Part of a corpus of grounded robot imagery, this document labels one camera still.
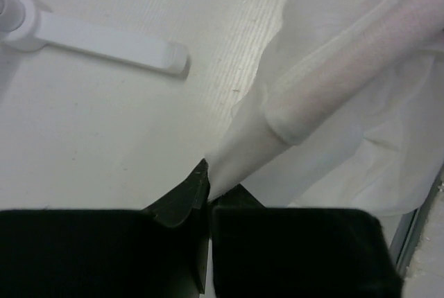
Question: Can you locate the white t shirt red print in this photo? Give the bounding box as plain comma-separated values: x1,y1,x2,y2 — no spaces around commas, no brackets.
206,0,443,216

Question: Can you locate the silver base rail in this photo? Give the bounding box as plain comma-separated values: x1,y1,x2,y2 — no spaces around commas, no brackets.
389,174,443,277

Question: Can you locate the white silver clothes rack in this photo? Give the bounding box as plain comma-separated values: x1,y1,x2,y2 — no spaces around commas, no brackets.
1,0,189,75

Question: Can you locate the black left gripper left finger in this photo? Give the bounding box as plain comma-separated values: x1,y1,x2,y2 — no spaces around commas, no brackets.
1,161,210,297

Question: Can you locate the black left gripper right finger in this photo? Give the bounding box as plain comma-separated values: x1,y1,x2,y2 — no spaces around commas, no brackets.
210,186,403,297

